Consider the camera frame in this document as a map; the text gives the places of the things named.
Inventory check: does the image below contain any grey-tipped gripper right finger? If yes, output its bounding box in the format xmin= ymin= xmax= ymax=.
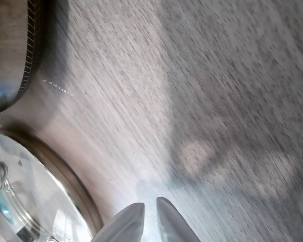
xmin=156 ymin=196 xmax=201 ymax=242

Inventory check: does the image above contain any grey-tipped gripper left finger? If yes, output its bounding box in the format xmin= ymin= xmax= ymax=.
xmin=90 ymin=202 xmax=145 ymax=242

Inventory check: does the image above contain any glass lid with black handle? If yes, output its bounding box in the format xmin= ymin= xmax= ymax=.
xmin=0 ymin=128 xmax=105 ymax=242

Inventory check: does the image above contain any stainless steel saucepan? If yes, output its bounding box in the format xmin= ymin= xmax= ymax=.
xmin=0 ymin=0 xmax=46 ymax=117

